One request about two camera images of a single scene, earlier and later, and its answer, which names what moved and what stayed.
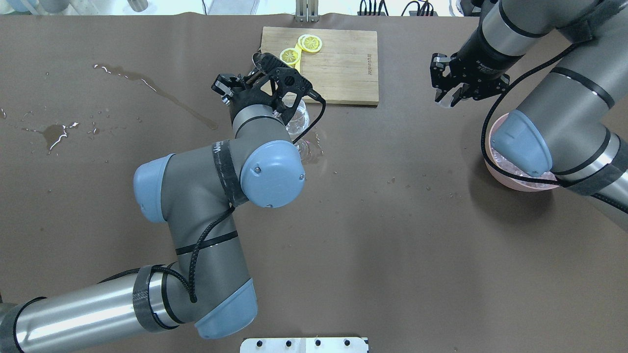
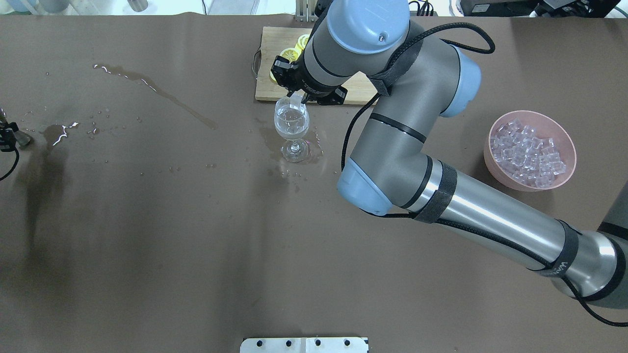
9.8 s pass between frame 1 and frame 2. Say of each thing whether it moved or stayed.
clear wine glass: stayed
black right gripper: moved
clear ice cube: moved
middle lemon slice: stayed
